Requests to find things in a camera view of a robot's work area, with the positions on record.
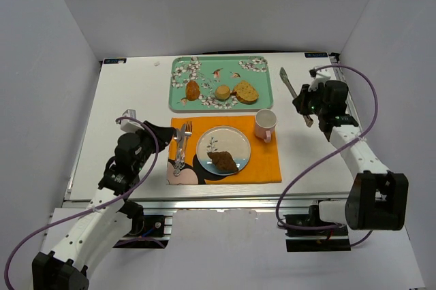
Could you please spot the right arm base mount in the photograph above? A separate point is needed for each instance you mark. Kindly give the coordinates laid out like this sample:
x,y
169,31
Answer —
x,y
311,241

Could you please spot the silver fork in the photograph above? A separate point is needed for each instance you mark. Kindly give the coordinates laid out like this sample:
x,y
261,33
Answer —
x,y
187,132

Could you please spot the cream and blue plate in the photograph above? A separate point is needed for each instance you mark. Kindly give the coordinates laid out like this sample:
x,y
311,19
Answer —
x,y
223,139

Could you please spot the orange cartoon placemat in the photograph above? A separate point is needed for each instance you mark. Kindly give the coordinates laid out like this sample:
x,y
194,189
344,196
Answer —
x,y
263,166

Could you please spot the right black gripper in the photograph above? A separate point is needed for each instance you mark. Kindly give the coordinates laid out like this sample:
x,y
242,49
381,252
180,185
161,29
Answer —
x,y
303,100

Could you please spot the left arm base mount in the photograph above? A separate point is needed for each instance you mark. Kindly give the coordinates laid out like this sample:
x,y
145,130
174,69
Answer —
x,y
148,232

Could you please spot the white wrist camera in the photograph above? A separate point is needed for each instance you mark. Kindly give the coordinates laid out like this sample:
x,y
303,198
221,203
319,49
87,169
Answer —
x,y
129,125
320,75

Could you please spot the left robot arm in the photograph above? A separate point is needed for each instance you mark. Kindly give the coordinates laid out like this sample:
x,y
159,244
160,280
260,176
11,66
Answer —
x,y
110,214

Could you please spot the orange glazed bread roll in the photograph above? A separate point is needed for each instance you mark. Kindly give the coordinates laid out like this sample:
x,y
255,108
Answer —
x,y
192,90

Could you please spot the aluminium table frame rail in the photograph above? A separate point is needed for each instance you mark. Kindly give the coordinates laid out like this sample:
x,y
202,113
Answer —
x,y
143,84

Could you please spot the pink mug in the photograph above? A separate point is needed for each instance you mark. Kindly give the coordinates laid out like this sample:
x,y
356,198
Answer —
x,y
265,122

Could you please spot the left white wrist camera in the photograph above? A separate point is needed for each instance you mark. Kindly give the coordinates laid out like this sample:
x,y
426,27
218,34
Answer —
x,y
129,125

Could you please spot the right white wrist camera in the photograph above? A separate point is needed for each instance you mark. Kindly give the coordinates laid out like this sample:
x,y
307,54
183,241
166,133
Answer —
x,y
320,75

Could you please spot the metal serving tongs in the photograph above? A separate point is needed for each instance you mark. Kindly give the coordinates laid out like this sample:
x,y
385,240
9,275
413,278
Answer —
x,y
283,75

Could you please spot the silver table knife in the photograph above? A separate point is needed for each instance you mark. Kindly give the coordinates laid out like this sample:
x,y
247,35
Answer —
x,y
179,137

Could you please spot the dark brown croissant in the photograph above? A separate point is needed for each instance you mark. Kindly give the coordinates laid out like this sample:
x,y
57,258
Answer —
x,y
223,161

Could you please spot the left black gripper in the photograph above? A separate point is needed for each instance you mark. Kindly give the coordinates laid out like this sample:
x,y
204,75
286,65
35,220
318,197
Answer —
x,y
152,134

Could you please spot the green floral serving tray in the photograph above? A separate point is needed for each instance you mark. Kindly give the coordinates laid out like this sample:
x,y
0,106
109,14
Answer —
x,y
213,71

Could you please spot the sliced seeded bread loaf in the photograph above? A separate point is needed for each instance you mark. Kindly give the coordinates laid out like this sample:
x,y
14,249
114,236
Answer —
x,y
245,93

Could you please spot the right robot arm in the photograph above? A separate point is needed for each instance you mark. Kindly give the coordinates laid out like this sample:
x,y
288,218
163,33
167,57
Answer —
x,y
378,197

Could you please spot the silver spoon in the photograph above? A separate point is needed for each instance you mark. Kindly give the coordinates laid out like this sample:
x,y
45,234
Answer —
x,y
178,164

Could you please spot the small round yellow bun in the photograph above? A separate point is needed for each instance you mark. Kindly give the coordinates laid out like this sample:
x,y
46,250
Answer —
x,y
222,92

